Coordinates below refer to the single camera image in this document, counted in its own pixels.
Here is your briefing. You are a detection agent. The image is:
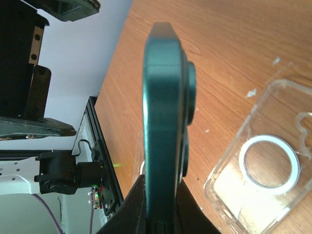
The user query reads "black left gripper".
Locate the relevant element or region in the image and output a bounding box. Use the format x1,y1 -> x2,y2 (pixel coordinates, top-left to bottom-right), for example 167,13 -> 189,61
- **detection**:
0,0 -> 100,140

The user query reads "dark teal phone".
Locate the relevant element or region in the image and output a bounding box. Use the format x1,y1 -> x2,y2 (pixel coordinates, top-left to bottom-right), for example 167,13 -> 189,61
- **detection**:
142,22 -> 196,234

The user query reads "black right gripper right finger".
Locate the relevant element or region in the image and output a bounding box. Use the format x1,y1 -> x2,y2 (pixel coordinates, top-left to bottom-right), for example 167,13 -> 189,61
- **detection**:
176,181 -> 220,234

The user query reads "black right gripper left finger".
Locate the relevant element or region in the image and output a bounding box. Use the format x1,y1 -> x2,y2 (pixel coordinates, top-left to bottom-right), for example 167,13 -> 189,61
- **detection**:
98,175 -> 146,234

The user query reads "black aluminium frame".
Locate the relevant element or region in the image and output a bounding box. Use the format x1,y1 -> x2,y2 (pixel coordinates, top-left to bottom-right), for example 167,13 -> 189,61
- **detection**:
73,96 -> 123,217

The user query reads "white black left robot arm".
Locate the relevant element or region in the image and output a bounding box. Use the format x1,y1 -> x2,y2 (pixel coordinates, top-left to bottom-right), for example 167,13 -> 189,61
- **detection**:
0,0 -> 103,195

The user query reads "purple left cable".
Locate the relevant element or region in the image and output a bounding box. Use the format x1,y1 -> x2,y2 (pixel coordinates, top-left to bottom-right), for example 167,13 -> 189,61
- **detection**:
31,194 -> 96,234

